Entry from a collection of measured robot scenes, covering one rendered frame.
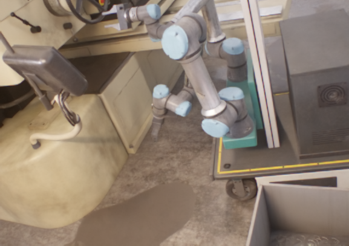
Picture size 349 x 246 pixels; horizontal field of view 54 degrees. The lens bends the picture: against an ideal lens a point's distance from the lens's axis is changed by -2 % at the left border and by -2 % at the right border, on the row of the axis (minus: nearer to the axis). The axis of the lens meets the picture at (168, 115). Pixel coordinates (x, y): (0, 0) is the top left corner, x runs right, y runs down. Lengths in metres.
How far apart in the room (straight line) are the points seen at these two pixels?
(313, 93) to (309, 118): 0.14
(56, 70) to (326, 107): 1.16
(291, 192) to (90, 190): 1.40
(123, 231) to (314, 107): 1.35
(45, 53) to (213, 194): 1.38
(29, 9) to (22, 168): 0.90
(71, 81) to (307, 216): 1.11
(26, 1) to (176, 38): 0.97
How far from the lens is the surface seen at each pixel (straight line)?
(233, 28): 2.46
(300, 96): 1.65
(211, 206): 2.19
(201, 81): 1.44
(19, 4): 2.00
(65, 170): 2.27
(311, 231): 1.69
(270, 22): 2.40
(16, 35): 1.95
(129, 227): 2.28
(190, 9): 1.80
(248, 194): 2.13
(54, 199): 2.37
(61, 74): 1.36
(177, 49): 1.36
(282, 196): 1.52
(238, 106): 1.61
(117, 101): 2.61
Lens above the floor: 1.68
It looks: 34 degrees down
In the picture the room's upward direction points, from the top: 21 degrees counter-clockwise
